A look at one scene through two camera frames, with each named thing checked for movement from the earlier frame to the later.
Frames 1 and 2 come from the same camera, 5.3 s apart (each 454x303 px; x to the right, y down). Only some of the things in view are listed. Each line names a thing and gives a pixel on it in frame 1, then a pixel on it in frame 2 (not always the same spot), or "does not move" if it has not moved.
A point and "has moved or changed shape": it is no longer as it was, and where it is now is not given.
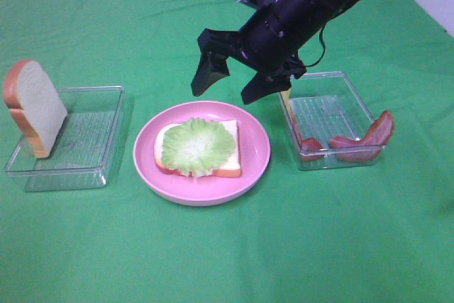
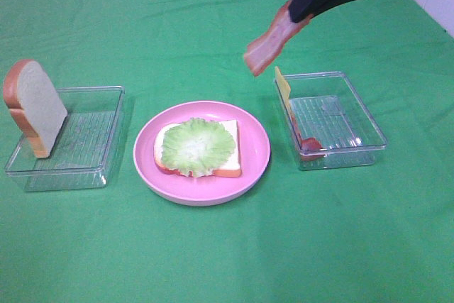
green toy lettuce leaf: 196,146 does not move
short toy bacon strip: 310,148 does not move
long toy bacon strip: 369,147 has moved or changed shape
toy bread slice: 231,169 does not move
